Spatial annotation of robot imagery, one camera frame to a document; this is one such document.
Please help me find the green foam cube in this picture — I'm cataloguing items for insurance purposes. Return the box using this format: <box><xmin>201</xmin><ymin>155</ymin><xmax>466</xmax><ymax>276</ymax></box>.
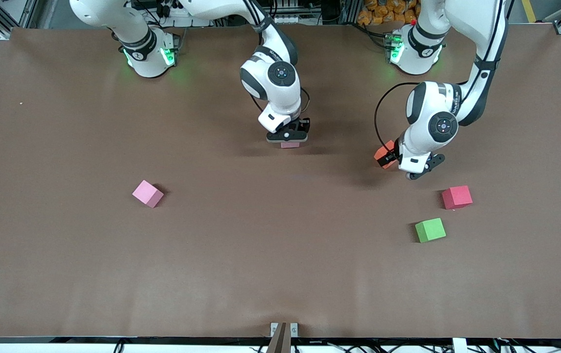
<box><xmin>415</xmin><ymin>218</ymin><xmax>446</xmax><ymax>243</ymax></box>

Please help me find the orange foam cube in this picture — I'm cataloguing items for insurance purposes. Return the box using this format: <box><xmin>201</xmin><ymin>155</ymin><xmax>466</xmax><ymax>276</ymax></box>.
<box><xmin>374</xmin><ymin>141</ymin><xmax>398</xmax><ymax>170</ymax></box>

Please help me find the white power strip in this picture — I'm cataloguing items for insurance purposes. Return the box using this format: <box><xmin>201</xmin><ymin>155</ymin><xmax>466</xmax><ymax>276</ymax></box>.
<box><xmin>163</xmin><ymin>1</ymin><xmax>192</xmax><ymax>18</ymax></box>

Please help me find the bag of orange items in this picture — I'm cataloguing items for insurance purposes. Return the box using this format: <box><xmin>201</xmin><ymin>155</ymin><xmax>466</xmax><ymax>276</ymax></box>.
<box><xmin>357</xmin><ymin>0</ymin><xmax>420</xmax><ymax>26</ymax></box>

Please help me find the red foam cube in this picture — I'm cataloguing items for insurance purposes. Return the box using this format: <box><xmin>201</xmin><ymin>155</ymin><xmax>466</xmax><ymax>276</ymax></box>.
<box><xmin>441</xmin><ymin>185</ymin><xmax>473</xmax><ymax>210</ymax></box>

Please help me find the brown wooden post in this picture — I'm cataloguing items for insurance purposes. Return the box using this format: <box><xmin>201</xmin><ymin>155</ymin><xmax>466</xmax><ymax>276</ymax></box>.
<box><xmin>267</xmin><ymin>322</ymin><xmax>292</xmax><ymax>353</ymax></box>

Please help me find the small metal bracket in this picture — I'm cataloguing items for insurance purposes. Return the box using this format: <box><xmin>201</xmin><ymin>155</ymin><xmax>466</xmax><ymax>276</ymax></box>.
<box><xmin>270</xmin><ymin>322</ymin><xmax>299</xmax><ymax>338</ymax></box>

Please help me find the equipment rack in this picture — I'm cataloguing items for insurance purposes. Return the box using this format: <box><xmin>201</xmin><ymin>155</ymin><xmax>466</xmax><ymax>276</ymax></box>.
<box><xmin>270</xmin><ymin>0</ymin><xmax>305</xmax><ymax>25</ymax></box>

